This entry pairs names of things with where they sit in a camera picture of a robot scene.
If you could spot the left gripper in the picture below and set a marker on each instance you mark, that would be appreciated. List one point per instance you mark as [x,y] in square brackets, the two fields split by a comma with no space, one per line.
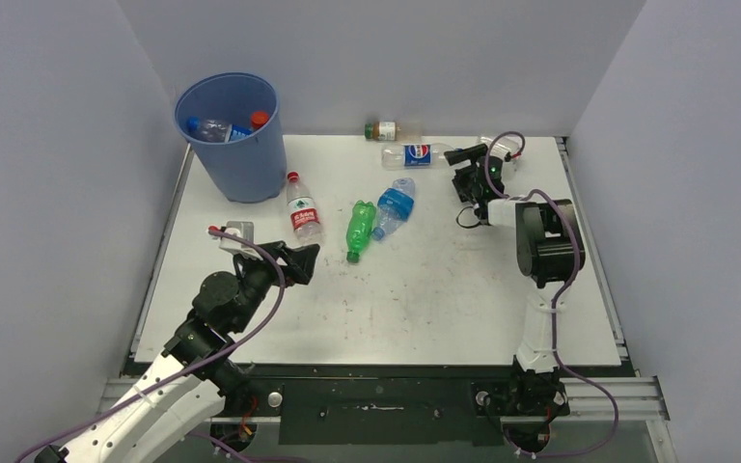
[298,261]

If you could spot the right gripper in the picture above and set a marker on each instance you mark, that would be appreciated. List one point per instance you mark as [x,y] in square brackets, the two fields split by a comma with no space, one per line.
[462,155]

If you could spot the Pepsi logo bottle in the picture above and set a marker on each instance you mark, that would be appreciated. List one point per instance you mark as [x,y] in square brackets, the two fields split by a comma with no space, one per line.
[414,156]

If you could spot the blue label crushed bottle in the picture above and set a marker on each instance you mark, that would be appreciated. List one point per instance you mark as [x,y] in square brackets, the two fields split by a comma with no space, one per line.
[394,207]

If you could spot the Pepsi English label bottle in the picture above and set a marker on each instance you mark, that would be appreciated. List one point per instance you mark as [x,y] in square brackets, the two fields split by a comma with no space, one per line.
[215,131]

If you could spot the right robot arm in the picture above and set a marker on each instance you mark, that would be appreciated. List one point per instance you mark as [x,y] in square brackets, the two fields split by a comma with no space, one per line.
[549,253]

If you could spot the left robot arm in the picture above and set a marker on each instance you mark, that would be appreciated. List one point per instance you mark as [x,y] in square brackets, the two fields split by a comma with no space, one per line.
[193,378]

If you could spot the blue plastic bin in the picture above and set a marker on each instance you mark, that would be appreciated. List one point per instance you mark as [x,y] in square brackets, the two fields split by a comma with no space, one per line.
[250,170]

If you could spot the clear plastic jar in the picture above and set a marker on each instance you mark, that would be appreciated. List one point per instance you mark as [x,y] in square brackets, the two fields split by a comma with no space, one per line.
[506,153]

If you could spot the red label water bottle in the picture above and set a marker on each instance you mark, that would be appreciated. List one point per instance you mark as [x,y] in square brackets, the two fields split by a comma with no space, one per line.
[302,211]

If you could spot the green plastic bottle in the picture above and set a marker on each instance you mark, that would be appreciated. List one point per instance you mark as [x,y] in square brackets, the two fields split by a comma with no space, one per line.
[358,234]

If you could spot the green cap brown bottle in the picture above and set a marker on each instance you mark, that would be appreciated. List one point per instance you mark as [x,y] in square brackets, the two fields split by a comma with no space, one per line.
[393,131]

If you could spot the red cap tea bottle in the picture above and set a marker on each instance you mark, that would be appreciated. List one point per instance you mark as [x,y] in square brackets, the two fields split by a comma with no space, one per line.
[259,119]

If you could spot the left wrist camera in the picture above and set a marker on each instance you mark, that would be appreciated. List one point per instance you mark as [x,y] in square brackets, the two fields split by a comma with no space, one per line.
[231,238]

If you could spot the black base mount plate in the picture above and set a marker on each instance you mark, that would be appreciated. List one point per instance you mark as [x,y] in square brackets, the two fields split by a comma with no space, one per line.
[391,405]

